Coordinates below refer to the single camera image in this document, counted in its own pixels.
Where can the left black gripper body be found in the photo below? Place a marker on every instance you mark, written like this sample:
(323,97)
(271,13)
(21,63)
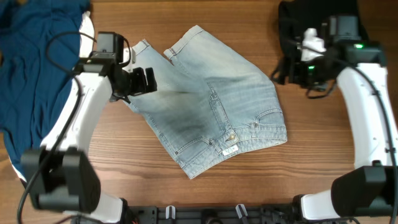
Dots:
(134,83)

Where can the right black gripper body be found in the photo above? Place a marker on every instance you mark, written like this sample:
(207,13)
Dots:
(311,73)

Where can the light blue denim shorts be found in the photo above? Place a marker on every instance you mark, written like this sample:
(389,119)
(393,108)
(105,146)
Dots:
(210,104)

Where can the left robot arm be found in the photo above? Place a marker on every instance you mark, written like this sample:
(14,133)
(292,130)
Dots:
(59,174)

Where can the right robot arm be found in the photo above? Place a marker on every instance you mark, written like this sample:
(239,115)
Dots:
(370,189)

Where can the black folded garment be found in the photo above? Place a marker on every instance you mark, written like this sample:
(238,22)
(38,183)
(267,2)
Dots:
(298,18)

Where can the blue t-shirt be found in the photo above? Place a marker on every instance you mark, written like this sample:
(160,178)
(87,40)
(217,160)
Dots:
(39,43)

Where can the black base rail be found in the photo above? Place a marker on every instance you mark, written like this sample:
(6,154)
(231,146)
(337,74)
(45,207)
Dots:
(265,214)

